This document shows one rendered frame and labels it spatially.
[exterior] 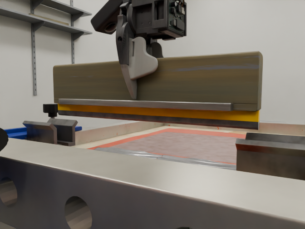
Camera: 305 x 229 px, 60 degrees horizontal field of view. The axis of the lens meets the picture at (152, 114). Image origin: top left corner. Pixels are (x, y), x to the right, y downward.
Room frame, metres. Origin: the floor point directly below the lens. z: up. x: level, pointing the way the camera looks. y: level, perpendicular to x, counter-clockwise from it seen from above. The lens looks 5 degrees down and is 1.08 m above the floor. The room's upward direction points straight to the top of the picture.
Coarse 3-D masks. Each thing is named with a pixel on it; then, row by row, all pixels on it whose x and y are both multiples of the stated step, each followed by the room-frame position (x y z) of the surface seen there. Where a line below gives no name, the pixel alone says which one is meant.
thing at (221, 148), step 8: (216, 136) 0.79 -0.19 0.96; (224, 136) 0.79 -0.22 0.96; (232, 136) 0.79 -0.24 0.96; (240, 136) 0.79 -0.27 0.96; (200, 144) 0.66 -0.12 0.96; (208, 144) 0.66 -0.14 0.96; (216, 144) 0.66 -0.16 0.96; (224, 144) 0.66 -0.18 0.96; (232, 144) 0.66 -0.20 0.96; (184, 152) 0.58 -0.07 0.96; (192, 152) 0.58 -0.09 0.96; (200, 152) 0.58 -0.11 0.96; (208, 152) 0.58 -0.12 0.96; (216, 152) 0.58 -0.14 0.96; (224, 152) 0.58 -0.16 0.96; (232, 152) 0.58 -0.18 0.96; (216, 160) 0.50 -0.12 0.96; (224, 160) 0.50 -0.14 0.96; (232, 160) 0.50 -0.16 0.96
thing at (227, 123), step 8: (64, 112) 0.52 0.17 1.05; (72, 112) 0.51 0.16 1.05; (80, 112) 0.50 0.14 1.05; (88, 112) 0.49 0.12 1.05; (96, 112) 0.48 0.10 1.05; (136, 120) 0.44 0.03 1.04; (144, 120) 0.43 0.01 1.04; (152, 120) 0.42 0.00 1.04; (160, 120) 0.41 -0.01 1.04; (168, 120) 0.40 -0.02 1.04; (176, 120) 0.40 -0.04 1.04; (184, 120) 0.39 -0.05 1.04; (192, 120) 0.38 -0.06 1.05; (200, 120) 0.38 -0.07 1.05; (208, 120) 0.37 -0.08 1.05; (216, 120) 0.37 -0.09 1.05; (224, 120) 0.36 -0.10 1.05; (232, 120) 0.35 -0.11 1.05; (240, 128) 0.35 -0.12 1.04; (248, 128) 0.34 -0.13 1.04; (256, 128) 0.34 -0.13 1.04
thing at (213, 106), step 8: (64, 104) 0.49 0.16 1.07; (72, 104) 0.48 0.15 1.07; (80, 104) 0.47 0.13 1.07; (88, 104) 0.46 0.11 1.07; (96, 104) 0.45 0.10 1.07; (104, 104) 0.44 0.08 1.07; (112, 104) 0.43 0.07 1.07; (120, 104) 0.42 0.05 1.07; (128, 104) 0.41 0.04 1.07; (136, 104) 0.41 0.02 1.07; (144, 104) 0.40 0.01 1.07; (152, 104) 0.39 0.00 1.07; (160, 104) 0.38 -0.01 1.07; (168, 104) 0.38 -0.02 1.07; (176, 104) 0.37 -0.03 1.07; (184, 104) 0.36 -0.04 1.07; (192, 104) 0.36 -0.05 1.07; (200, 104) 0.35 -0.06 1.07; (208, 104) 0.35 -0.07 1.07; (216, 104) 0.34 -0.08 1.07; (224, 104) 0.34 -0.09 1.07; (232, 104) 0.34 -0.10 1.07
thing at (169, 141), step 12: (156, 132) 0.88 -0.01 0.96; (168, 132) 0.88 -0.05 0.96; (180, 132) 0.88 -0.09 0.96; (192, 132) 0.88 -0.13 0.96; (204, 132) 0.88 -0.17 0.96; (216, 132) 0.88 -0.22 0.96; (108, 144) 0.67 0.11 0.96; (120, 144) 0.66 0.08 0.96; (132, 144) 0.66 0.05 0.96; (144, 144) 0.66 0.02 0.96; (156, 144) 0.66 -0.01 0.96; (168, 144) 0.66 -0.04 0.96; (180, 144) 0.66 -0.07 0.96; (192, 144) 0.66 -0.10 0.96
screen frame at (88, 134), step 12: (132, 120) 0.93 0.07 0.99; (84, 132) 0.68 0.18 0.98; (96, 132) 0.72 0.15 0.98; (108, 132) 0.76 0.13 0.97; (120, 132) 0.81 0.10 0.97; (132, 132) 0.87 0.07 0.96; (264, 132) 0.87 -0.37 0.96; (276, 132) 0.85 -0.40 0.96; (288, 132) 0.83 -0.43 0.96; (300, 132) 0.81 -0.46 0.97
